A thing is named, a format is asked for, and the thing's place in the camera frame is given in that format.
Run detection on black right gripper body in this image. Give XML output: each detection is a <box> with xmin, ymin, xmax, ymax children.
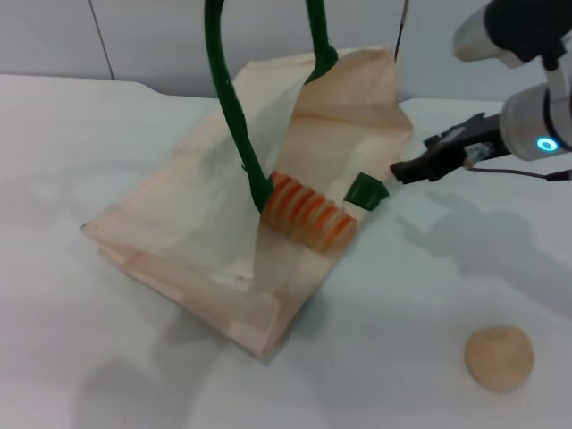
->
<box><xmin>422</xmin><ymin>112</ymin><xmax>509</xmax><ymax>183</ymax></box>

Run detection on orange striped bread loaf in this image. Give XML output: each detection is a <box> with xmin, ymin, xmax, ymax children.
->
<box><xmin>261</xmin><ymin>171</ymin><xmax>358</xmax><ymax>255</ymax></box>

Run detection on beige tote bag green handles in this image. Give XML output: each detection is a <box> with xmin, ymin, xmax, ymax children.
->
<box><xmin>80</xmin><ymin>0</ymin><xmax>416</xmax><ymax>366</ymax></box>

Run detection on round beige egg yolk pastry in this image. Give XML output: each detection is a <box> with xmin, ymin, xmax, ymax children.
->
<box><xmin>463</xmin><ymin>325</ymin><xmax>535</xmax><ymax>394</ymax></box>

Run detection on thin cable with silver plug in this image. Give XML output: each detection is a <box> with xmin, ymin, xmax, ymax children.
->
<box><xmin>462</xmin><ymin>142</ymin><xmax>572</xmax><ymax>183</ymax></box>

